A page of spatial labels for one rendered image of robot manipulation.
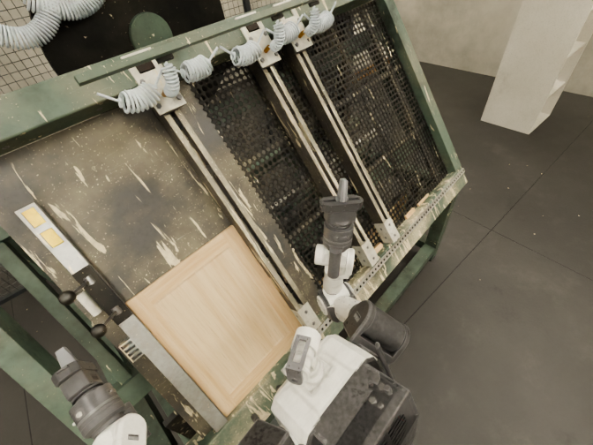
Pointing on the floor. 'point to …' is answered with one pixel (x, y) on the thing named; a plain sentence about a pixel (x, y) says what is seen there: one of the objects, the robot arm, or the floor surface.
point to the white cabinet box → (538, 62)
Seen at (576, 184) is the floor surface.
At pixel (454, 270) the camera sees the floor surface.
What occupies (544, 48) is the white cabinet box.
